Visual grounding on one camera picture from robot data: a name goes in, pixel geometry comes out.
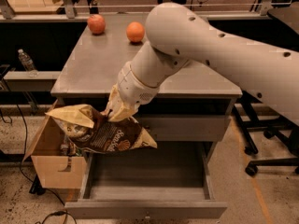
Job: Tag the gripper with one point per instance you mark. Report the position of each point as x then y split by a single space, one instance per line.
135 88

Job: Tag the brown chip bag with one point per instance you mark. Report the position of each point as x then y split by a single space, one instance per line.
91 131

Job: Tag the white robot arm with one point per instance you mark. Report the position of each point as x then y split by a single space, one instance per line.
176 35

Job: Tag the closed top drawer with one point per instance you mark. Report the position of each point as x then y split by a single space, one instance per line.
207 128

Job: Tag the grey drawer cabinet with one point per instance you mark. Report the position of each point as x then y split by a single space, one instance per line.
93 66

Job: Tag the open middle drawer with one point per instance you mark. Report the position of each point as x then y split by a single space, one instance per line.
169 181

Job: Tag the snack packets in box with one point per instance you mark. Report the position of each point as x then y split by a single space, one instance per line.
69 149

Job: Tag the orange fruit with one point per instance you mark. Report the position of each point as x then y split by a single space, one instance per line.
135 32

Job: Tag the cardboard box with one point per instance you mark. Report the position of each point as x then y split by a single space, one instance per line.
54 170

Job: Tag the red apple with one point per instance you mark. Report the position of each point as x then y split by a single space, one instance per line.
96 24

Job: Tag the clear water bottle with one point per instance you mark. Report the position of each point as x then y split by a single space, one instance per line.
27 63

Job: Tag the black office chair base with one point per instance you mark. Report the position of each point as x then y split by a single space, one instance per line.
270 139

